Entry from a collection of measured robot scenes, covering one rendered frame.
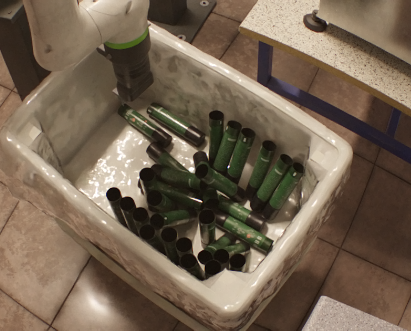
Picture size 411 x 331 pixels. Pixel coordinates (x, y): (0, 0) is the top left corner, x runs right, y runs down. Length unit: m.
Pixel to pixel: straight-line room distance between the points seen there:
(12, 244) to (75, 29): 1.06
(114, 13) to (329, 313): 0.62
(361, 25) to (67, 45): 0.58
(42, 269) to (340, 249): 0.94
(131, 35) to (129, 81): 0.16
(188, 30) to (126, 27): 1.15
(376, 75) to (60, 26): 0.64
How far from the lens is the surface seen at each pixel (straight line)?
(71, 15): 0.88
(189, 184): 1.20
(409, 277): 1.79
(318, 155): 1.09
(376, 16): 1.07
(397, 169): 1.92
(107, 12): 0.96
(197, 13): 2.19
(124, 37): 1.02
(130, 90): 1.18
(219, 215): 1.23
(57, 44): 0.91
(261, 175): 1.21
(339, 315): 0.90
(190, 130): 1.32
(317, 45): 1.15
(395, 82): 1.14
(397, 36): 1.09
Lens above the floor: 1.61
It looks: 63 degrees down
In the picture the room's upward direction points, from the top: 6 degrees counter-clockwise
